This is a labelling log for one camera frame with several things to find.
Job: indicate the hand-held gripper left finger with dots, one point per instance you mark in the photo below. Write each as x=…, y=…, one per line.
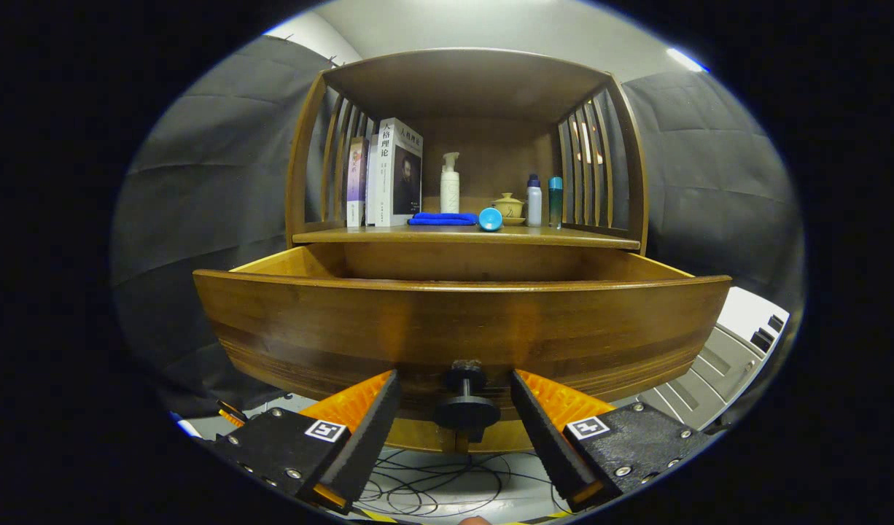
x=370, y=437

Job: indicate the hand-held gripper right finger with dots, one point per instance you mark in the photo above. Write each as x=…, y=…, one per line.
x=543, y=437

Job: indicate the black drawer knob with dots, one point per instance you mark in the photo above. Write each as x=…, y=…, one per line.
x=467, y=412

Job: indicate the wooden drawer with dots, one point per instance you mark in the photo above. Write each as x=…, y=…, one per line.
x=345, y=321

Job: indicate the blue cosmetic tube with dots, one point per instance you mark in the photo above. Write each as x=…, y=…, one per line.
x=490, y=219

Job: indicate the white drawer cabinet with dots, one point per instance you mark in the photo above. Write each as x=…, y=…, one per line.
x=717, y=364

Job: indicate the wooden countertop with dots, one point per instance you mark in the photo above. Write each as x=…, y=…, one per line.
x=564, y=235

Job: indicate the orange black object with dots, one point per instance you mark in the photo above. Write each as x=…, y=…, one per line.
x=232, y=417

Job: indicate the white bottle blue cap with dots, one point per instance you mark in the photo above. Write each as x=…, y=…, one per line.
x=534, y=208

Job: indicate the blue cloth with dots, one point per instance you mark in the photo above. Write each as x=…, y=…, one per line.
x=440, y=218

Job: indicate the teal bottle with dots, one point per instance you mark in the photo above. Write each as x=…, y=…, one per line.
x=556, y=204

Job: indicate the beige lidded teacup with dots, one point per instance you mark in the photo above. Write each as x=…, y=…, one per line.
x=509, y=206

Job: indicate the thin white book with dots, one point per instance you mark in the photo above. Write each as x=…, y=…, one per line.
x=372, y=182

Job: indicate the purple book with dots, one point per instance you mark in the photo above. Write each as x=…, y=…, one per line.
x=356, y=182

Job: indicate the white pump bottle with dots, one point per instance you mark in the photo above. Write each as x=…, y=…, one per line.
x=450, y=193

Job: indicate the white portrait book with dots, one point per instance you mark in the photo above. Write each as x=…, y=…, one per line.
x=407, y=175

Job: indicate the small ceiling light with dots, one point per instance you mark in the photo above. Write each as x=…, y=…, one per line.
x=686, y=60

